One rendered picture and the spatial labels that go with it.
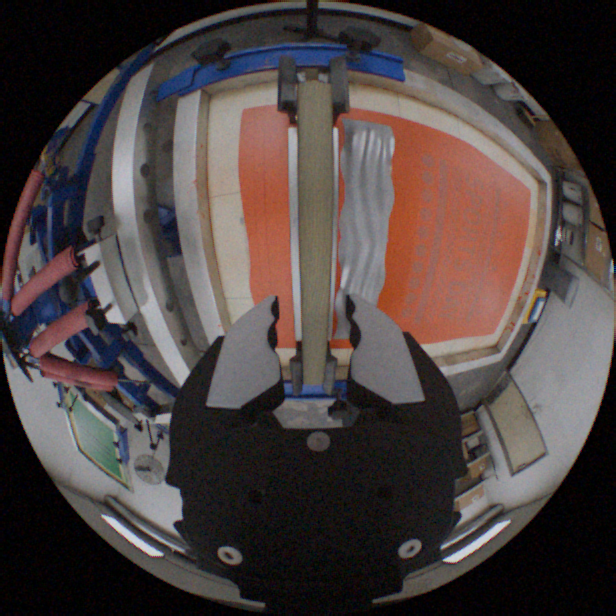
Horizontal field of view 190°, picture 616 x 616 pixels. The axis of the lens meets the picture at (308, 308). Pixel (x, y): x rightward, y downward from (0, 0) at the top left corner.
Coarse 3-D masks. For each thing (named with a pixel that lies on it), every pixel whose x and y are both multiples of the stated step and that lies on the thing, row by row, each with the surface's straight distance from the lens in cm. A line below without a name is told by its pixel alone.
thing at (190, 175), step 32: (192, 96) 34; (416, 96) 37; (448, 96) 38; (192, 128) 31; (480, 128) 44; (192, 160) 29; (192, 192) 28; (544, 192) 64; (192, 224) 28; (544, 224) 63; (192, 256) 30; (544, 256) 65; (192, 288) 32; (224, 320) 34; (512, 320) 66; (480, 352) 63
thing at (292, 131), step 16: (288, 128) 25; (336, 128) 25; (288, 144) 24; (336, 144) 25; (288, 160) 24; (336, 160) 24; (288, 176) 24; (336, 176) 24; (336, 192) 24; (336, 208) 24; (336, 224) 24; (336, 240) 24; (336, 256) 25
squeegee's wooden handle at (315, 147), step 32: (320, 96) 20; (320, 128) 18; (320, 160) 17; (320, 192) 17; (320, 224) 17; (320, 256) 18; (320, 288) 19; (320, 320) 21; (320, 352) 24; (320, 384) 29
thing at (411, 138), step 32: (256, 128) 30; (416, 128) 34; (256, 160) 29; (416, 160) 32; (448, 160) 36; (480, 160) 42; (256, 192) 28; (288, 192) 28; (416, 192) 32; (512, 192) 51; (256, 224) 29; (288, 224) 28; (416, 224) 32; (512, 224) 51; (512, 256) 54
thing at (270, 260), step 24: (264, 240) 29; (288, 240) 28; (264, 264) 30; (288, 264) 29; (336, 264) 29; (408, 264) 33; (504, 264) 51; (264, 288) 31; (288, 288) 31; (336, 288) 31; (384, 288) 33; (504, 288) 55; (288, 312) 33; (384, 312) 35; (504, 312) 62; (288, 336) 36; (432, 336) 45; (456, 336) 51
